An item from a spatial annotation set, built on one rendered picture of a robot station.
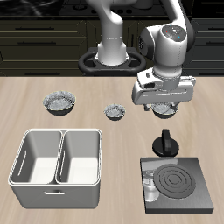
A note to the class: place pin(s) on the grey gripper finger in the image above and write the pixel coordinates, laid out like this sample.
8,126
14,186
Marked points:
175,105
146,107

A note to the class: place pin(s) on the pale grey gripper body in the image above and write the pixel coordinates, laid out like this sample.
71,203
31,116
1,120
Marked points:
163,92

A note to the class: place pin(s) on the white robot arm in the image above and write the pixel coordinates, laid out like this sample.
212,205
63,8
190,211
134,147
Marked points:
170,43

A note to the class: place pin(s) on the medium grey speckled bowl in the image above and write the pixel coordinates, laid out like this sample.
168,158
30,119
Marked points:
163,110

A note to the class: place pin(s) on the small grey speckled bowl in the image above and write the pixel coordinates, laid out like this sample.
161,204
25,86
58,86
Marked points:
115,111

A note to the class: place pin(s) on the round black stove knob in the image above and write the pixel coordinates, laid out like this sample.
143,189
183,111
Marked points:
165,144

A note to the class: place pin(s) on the dark grey stove plate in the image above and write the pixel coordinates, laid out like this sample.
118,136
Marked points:
175,183

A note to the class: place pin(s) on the large grey speckled bowl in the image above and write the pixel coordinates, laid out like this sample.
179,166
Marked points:
59,102

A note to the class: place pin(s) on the white two-bin basket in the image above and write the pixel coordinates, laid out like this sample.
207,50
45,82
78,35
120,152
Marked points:
55,166

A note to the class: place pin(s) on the dark kitchen cupboards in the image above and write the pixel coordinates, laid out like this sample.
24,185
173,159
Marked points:
43,43

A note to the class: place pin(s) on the flat black base plate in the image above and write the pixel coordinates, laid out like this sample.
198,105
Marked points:
87,62

